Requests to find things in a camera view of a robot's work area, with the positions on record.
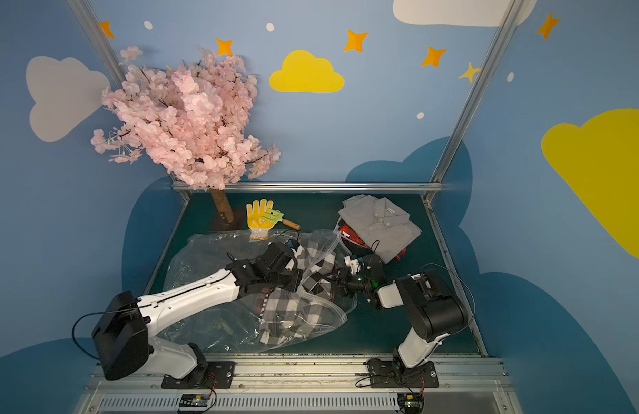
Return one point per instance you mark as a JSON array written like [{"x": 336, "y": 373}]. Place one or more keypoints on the grey white plaid shirt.
[{"x": 315, "y": 308}]

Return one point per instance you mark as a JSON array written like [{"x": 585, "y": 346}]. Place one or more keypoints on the aluminium table frame rail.
[{"x": 333, "y": 187}]

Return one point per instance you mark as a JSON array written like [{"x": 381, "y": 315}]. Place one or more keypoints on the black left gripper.
[{"x": 292, "y": 272}]

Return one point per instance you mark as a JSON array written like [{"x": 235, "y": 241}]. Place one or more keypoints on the yellow hand-shaped clapper toy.
[{"x": 262, "y": 217}]

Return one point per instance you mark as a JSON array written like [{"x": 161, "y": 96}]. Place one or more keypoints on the right green circuit board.
[{"x": 410, "y": 403}]

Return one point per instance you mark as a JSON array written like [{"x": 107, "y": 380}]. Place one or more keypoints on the green circuit board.
[
  {"x": 194, "y": 403},
  {"x": 410, "y": 403}
]

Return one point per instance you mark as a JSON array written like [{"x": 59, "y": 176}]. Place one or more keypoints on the left green circuit board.
[{"x": 194, "y": 403}]

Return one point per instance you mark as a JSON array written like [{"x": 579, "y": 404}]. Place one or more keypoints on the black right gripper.
[{"x": 338, "y": 277}]

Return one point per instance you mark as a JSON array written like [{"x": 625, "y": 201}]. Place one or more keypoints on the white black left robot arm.
[{"x": 127, "y": 339}]

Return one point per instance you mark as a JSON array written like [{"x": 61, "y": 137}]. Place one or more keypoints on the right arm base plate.
[{"x": 390, "y": 374}]

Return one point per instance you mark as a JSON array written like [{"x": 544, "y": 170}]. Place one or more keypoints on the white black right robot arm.
[{"x": 433, "y": 310}]

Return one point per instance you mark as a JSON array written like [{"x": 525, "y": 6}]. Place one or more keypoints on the clear plastic vacuum bag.
[{"x": 232, "y": 327}]

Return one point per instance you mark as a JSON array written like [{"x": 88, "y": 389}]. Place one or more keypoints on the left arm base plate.
[{"x": 207, "y": 375}]

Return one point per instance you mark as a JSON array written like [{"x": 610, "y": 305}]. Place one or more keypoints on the pink blossom artificial tree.
[{"x": 190, "y": 120}]

